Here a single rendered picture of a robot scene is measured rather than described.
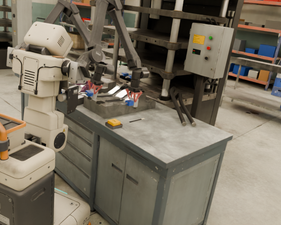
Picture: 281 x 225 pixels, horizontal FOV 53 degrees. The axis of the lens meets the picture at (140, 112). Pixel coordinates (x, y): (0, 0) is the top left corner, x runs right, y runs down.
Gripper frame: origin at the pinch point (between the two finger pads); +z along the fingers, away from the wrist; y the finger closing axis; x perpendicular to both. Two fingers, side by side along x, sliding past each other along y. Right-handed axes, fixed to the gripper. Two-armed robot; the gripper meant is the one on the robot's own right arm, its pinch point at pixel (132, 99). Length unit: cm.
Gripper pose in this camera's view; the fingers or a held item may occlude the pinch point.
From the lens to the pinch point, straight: 187.8
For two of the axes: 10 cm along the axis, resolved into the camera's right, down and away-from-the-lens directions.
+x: -7.2, 1.3, -6.8
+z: -1.4, 9.3, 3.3
